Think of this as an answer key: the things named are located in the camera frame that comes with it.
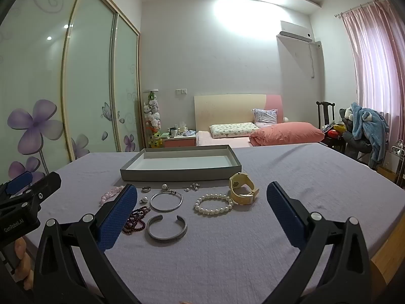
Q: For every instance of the purple bed sheet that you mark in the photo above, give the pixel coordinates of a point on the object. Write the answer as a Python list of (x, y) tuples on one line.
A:
[(253, 259)]

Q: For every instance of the yellow bangle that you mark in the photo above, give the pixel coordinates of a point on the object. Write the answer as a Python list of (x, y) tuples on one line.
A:
[(235, 183)]

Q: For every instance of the purple floral pillow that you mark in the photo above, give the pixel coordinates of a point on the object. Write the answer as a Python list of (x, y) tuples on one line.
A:
[(264, 117)]

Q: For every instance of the folded pink quilt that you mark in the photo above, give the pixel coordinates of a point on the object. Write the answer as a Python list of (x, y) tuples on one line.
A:
[(284, 134)]

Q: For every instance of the small pearl cluster earrings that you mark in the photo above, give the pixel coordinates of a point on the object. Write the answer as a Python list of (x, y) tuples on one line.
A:
[(194, 186)]

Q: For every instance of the blue plush garment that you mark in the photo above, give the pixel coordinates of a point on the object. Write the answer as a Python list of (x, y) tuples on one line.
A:
[(371, 129)]

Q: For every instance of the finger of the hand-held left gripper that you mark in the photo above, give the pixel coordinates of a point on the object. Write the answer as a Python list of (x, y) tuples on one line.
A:
[(19, 182), (44, 186)]

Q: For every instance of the blue patterned pouch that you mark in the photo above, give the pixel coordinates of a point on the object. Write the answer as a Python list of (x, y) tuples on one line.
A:
[(189, 132)]

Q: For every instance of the pink and cream nightstand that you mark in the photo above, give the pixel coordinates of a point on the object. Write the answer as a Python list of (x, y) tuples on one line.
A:
[(180, 141)]

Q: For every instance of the white air conditioner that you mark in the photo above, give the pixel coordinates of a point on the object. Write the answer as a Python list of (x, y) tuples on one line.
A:
[(296, 31)]

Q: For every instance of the floral sliding wardrobe door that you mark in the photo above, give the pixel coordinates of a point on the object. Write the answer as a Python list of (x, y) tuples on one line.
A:
[(91, 85), (126, 95), (31, 85)]

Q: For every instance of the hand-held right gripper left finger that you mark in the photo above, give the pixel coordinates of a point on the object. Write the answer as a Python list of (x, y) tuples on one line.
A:
[(116, 220)]

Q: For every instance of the curtain rod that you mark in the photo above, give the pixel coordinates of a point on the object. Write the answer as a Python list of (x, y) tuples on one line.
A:
[(360, 6)]

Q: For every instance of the pink bed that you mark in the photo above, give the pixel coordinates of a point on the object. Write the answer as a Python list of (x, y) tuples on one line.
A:
[(204, 139)]

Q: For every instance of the dark bangle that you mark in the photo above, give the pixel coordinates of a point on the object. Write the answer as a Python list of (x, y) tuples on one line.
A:
[(164, 239)]

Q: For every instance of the thin silver bangle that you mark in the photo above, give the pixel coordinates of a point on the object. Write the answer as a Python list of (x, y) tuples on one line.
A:
[(172, 192)]

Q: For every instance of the white patterned pillow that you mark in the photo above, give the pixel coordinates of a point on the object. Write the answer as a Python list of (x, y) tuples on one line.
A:
[(232, 129)]

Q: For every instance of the plush toy tower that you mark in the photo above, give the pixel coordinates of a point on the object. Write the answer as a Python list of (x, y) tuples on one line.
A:
[(152, 117)]

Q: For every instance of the pink curtain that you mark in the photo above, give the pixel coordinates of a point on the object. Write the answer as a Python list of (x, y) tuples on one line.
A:
[(376, 69)]

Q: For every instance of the dark wooden chair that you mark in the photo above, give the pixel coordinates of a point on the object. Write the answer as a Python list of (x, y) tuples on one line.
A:
[(326, 114)]

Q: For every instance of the yellow and red toy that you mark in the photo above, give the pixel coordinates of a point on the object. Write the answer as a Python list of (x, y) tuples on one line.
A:
[(335, 130)]

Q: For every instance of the cream and pink headboard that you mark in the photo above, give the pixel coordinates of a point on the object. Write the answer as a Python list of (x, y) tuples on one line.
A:
[(227, 110)]

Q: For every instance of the dark grey garment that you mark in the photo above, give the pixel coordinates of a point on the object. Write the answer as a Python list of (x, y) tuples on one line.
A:
[(352, 139)]

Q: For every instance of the white wall socket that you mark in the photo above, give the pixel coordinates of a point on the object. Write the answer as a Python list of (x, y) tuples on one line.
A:
[(180, 91)]

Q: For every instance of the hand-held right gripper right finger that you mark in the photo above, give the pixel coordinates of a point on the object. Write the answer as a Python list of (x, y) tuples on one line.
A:
[(284, 218)]

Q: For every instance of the air conditioner pipe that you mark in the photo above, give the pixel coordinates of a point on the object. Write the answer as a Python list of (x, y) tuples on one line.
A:
[(313, 60)]

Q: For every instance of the grey cardboard tray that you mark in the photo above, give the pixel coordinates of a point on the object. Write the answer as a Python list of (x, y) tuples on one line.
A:
[(177, 164)]

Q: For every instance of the person's left hand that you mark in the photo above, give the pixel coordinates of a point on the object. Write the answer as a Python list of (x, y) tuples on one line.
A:
[(24, 262)]

